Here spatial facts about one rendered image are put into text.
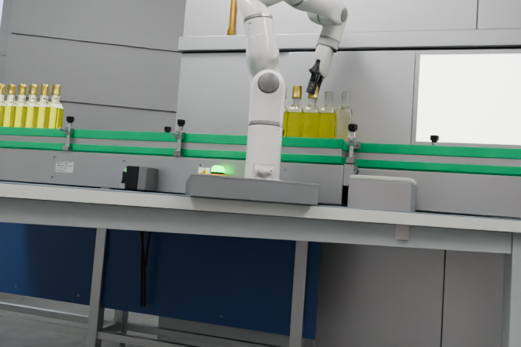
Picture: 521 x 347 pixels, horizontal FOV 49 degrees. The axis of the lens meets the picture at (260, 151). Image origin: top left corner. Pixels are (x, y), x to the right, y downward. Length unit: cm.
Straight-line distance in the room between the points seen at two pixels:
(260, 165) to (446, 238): 55
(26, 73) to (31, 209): 298
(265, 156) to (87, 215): 48
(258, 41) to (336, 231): 56
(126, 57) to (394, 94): 265
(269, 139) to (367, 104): 67
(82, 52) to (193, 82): 213
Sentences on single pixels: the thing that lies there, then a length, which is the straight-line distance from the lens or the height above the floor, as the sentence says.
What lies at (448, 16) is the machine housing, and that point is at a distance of 220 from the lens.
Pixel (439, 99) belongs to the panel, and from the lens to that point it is 210.
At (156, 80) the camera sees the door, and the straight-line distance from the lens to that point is 433.
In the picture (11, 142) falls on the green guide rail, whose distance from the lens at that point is 245.
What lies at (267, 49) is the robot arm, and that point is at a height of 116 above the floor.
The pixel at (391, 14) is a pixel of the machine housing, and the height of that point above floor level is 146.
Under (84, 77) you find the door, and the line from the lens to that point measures 437.
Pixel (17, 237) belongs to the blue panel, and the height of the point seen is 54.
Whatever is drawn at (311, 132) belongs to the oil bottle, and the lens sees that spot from 199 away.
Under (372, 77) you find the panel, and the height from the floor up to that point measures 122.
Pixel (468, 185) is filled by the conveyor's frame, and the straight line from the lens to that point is 188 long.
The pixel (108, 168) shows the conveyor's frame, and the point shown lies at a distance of 215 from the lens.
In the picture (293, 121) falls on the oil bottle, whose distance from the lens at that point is 201.
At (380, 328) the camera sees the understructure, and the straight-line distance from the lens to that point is 214.
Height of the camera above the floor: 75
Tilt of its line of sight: 5 degrees up
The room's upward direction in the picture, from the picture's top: 4 degrees clockwise
